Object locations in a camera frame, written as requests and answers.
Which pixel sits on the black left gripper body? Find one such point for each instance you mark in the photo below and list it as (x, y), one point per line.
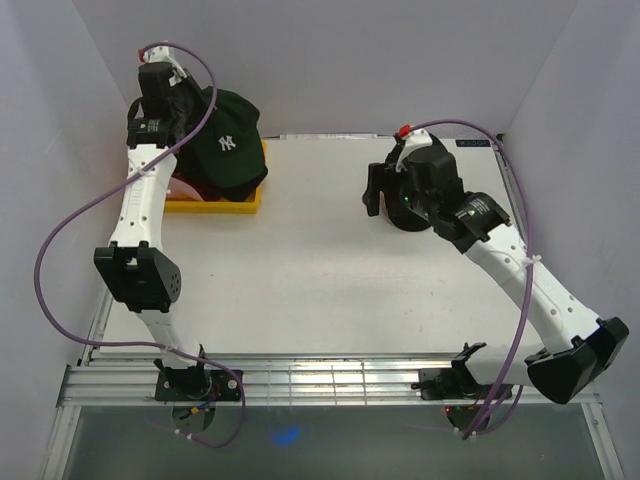
(191, 102)

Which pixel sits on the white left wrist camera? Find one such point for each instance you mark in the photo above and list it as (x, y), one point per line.
(164, 54)

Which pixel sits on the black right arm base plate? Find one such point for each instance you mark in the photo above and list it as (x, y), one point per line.
(448, 384)

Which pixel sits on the yellow plastic tray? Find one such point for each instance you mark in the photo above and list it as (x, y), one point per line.
(240, 202)

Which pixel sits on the dark green NY cap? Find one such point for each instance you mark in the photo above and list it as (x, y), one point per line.
(233, 115)

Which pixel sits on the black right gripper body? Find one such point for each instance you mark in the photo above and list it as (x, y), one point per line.
(402, 198)

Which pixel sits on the pink cap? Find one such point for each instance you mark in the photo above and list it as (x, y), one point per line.
(179, 190)

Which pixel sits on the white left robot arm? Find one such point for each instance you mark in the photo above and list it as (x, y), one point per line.
(133, 266)

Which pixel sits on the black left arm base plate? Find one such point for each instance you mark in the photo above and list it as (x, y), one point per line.
(192, 385)

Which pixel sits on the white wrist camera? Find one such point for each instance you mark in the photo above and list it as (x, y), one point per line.
(411, 140)
(164, 54)

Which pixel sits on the black cap gold logo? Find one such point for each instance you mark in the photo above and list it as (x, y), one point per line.
(212, 190)

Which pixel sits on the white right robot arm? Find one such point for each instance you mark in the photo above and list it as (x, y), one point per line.
(577, 344)

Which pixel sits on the aluminium frame rail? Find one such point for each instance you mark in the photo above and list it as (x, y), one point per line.
(315, 418)

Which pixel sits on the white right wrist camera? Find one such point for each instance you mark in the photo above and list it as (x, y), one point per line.
(411, 140)

